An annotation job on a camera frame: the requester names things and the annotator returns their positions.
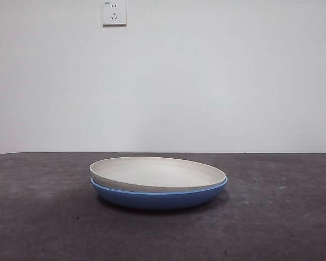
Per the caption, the white round plate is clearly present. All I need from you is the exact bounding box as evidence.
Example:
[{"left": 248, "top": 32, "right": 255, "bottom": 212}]
[{"left": 89, "top": 156, "right": 227, "bottom": 189}]

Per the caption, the blue round plate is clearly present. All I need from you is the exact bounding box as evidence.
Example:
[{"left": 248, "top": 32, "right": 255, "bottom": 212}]
[{"left": 91, "top": 176, "right": 230, "bottom": 210}]

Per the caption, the white wall socket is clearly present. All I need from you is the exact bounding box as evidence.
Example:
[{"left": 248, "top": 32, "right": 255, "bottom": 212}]
[{"left": 102, "top": 0, "right": 127, "bottom": 27}]

